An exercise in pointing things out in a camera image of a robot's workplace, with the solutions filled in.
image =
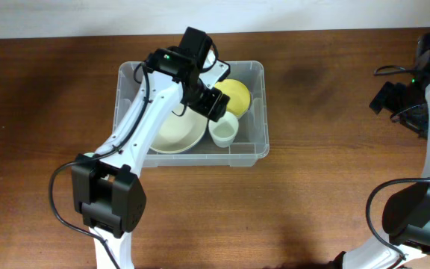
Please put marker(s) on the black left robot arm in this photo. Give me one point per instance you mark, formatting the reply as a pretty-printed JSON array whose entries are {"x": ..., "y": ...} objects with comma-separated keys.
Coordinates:
[{"x": 106, "y": 188}]

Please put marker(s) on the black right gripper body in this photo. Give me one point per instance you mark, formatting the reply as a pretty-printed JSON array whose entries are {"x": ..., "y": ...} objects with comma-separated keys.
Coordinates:
[{"x": 406, "y": 102}]

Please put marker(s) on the green cup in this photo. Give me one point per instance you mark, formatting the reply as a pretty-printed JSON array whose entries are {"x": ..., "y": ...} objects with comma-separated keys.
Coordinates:
[{"x": 89, "y": 154}]

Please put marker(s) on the yellow bowl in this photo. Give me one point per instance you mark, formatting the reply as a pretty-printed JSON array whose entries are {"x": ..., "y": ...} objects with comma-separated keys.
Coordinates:
[{"x": 240, "y": 97}]

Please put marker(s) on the beige plate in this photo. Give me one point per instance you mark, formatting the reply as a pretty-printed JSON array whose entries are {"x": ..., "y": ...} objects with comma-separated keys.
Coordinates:
[{"x": 181, "y": 131}]

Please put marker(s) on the clear plastic storage bin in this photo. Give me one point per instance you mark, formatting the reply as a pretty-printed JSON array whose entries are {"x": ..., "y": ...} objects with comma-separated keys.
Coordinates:
[{"x": 252, "y": 140}]

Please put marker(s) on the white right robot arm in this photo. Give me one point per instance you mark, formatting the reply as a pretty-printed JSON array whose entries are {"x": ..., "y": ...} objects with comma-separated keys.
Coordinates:
[{"x": 398, "y": 211}]

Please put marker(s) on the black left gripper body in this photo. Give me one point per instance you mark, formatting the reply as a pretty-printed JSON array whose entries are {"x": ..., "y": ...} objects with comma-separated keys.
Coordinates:
[{"x": 206, "y": 99}]

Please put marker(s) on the cream cup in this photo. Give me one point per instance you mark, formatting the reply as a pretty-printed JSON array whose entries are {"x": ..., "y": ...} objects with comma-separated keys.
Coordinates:
[{"x": 224, "y": 130}]

